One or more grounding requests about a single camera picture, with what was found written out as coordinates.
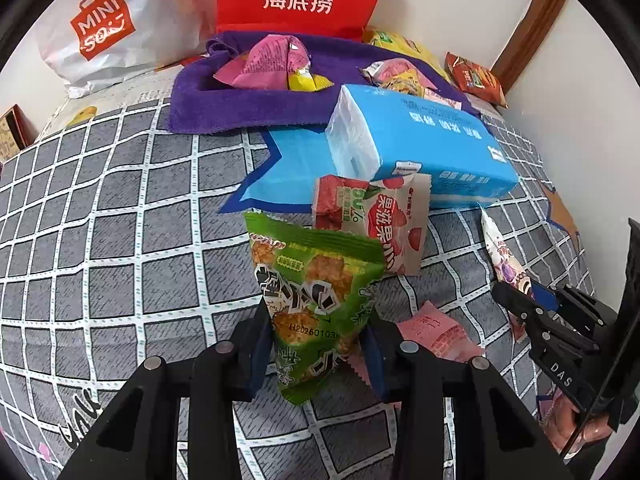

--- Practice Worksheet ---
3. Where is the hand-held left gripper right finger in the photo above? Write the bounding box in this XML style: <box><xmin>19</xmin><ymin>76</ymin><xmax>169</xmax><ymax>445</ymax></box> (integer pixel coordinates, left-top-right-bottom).
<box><xmin>361</xmin><ymin>310</ymin><xmax>576</xmax><ymax>480</ymax></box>

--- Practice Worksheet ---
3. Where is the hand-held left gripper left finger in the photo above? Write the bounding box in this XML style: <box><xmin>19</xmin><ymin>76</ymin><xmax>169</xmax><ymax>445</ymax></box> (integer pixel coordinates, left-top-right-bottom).
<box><xmin>59</xmin><ymin>300</ymin><xmax>275</xmax><ymax>480</ymax></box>

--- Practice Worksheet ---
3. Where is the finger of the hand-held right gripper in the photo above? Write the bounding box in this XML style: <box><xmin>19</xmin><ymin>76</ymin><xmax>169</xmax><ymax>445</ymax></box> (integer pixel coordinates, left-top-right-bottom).
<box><xmin>531</xmin><ymin>282</ymin><xmax>617</xmax><ymax>330</ymax></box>
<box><xmin>491</xmin><ymin>282</ymin><xmax>601</xmax><ymax>356</ymax></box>

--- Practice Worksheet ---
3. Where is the white purple snack packet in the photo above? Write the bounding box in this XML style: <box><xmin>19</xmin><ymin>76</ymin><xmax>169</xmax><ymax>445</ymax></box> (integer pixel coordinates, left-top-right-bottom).
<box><xmin>479</xmin><ymin>204</ymin><xmax>540</xmax><ymax>341</ymax></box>

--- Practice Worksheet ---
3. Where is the green snack packet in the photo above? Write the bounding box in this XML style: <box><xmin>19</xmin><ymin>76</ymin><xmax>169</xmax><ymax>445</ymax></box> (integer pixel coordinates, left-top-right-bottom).
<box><xmin>243</xmin><ymin>211</ymin><xmax>386</xmax><ymax>406</ymax></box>

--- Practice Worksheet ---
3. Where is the person's right hand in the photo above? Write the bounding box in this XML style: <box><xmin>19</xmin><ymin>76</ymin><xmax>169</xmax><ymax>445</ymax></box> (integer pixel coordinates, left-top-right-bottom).
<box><xmin>542</xmin><ymin>392</ymin><xmax>618</xmax><ymax>461</ymax></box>

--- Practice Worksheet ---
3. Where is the salmon pink snack packet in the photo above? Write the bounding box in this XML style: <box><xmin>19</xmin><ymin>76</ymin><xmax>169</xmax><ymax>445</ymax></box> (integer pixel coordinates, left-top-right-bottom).
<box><xmin>350</xmin><ymin>301</ymin><xmax>486</xmax><ymax>383</ymax></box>

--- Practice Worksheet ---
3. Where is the red white fruit snack packet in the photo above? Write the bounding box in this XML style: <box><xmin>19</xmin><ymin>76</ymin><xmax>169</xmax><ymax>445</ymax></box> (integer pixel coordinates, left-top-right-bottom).
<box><xmin>312</xmin><ymin>174</ymin><xmax>432</xmax><ymax>277</ymax></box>

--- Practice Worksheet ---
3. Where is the grey checked bed sheet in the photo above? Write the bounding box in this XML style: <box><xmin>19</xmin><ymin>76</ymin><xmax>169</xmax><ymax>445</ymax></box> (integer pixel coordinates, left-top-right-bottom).
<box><xmin>0</xmin><ymin>92</ymin><xmax>601</xmax><ymax>480</ymax></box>

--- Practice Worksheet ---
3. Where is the blue tissue pack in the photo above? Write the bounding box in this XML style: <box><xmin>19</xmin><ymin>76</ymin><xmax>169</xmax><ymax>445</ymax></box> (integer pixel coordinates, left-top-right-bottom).
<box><xmin>325</xmin><ymin>84</ymin><xmax>521</xmax><ymax>210</ymax></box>

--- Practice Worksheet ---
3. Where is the pale pink snack packet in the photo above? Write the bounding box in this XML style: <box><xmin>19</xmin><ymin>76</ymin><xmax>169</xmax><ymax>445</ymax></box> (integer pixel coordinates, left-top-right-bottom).
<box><xmin>424</xmin><ymin>89</ymin><xmax>463</xmax><ymax>111</ymax></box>

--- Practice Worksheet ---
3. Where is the red chip bag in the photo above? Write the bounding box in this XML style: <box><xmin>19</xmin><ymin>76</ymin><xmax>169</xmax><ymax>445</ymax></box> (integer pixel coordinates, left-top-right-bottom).
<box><xmin>445</xmin><ymin>51</ymin><xmax>508</xmax><ymax>108</ymax></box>

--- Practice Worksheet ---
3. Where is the yellow orange snack packet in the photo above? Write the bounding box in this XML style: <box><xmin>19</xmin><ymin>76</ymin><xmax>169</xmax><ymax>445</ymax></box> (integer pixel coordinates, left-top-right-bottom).
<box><xmin>382</xmin><ymin>72</ymin><xmax>432</xmax><ymax>100</ymax></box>

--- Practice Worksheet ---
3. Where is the purple towel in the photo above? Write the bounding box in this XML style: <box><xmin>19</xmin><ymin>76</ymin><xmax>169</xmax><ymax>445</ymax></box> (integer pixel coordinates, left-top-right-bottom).
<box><xmin>166</xmin><ymin>30</ymin><xmax>483</xmax><ymax>135</ymax></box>

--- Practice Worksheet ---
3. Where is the small yellow snack packet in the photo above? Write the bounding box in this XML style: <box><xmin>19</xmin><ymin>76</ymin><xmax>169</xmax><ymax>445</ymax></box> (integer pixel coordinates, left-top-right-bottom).
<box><xmin>287</xmin><ymin>67</ymin><xmax>335</xmax><ymax>93</ymax></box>

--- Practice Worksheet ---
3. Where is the yellow chip bag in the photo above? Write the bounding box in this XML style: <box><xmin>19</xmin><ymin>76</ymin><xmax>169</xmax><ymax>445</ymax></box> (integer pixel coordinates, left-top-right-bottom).
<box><xmin>362</xmin><ymin>27</ymin><xmax>451</xmax><ymax>81</ymax></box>

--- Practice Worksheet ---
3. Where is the magenta snack packet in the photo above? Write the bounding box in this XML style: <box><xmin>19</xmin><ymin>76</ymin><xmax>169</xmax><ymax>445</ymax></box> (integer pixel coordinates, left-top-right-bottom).
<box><xmin>212</xmin><ymin>34</ymin><xmax>313</xmax><ymax>91</ymax></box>

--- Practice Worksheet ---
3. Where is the white fruit print sheet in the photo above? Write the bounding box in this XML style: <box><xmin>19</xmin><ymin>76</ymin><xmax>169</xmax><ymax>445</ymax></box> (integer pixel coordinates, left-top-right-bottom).
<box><xmin>62</xmin><ymin>62</ymin><xmax>181</xmax><ymax>128</ymax></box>

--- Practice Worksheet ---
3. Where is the red flat paper item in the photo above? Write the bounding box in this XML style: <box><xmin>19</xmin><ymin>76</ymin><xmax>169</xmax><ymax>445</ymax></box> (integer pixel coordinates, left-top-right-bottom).
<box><xmin>154</xmin><ymin>55</ymin><xmax>211</xmax><ymax>72</ymax></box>

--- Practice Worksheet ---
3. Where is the cardboard box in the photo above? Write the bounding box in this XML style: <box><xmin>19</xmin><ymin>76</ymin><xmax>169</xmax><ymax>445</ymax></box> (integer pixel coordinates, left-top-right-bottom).
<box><xmin>0</xmin><ymin>104</ymin><xmax>40</xmax><ymax>162</ymax></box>

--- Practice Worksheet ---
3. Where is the red tote bag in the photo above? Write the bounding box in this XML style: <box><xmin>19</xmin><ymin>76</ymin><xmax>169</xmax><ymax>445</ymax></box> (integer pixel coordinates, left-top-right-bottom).
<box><xmin>216</xmin><ymin>0</ymin><xmax>393</xmax><ymax>41</ymax></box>

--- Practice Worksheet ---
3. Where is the white plastic shopping bag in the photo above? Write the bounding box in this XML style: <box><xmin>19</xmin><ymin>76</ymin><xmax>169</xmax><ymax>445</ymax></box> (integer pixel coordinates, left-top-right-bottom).
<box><xmin>37</xmin><ymin>0</ymin><xmax>221</xmax><ymax>100</ymax></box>

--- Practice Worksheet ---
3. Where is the wooden door frame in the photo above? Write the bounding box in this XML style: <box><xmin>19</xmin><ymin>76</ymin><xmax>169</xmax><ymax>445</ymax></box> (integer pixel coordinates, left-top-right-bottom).
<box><xmin>495</xmin><ymin>0</ymin><xmax>571</xmax><ymax>98</ymax></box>

